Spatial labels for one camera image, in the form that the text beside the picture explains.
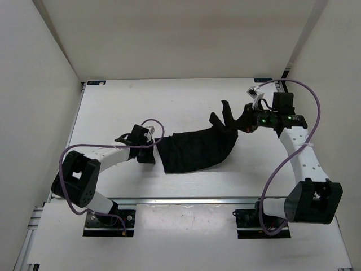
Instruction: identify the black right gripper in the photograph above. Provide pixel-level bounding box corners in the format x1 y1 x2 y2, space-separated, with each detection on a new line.
230 102 277 133

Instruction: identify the black pleated skirt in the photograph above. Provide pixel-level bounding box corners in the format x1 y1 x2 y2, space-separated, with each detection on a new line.
157 100 238 173

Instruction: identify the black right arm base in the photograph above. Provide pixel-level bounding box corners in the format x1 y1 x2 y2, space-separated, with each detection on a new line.
232 202 291 239

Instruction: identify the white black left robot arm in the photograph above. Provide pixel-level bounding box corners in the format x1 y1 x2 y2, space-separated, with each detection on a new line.
62 125 155 226

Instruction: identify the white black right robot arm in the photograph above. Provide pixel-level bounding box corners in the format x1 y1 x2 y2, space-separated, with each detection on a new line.
243 87 343 226

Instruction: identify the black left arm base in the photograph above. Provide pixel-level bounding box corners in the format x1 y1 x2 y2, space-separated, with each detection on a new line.
83 206 136 238

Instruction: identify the blue right corner label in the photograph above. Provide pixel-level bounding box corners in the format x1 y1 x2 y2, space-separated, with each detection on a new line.
254 78 272 84

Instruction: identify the blue corner label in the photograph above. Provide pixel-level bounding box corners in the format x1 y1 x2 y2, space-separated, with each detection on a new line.
87 80 106 85
254 78 272 84

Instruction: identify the blue left corner label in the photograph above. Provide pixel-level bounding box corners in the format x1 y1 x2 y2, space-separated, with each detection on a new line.
87 80 106 85

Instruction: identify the white front cover board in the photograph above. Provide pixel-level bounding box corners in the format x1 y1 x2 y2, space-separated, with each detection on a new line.
28 203 351 270

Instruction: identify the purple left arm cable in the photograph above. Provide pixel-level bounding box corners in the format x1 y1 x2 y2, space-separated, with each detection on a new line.
58 118 165 231

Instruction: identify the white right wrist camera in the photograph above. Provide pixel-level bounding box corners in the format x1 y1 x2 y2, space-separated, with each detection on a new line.
247 86 264 110

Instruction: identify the aluminium table rail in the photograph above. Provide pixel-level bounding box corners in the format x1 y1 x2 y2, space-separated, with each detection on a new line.
45 196 322 206

